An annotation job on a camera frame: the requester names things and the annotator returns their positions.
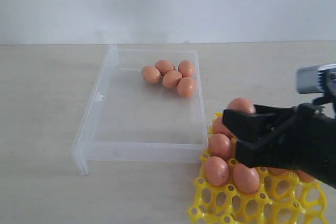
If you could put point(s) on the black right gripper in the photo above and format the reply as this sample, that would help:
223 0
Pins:
307 143

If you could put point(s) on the yellow plastic egg tray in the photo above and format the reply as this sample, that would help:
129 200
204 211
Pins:
279 199

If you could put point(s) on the clear plastic container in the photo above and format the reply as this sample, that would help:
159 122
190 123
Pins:
128 119

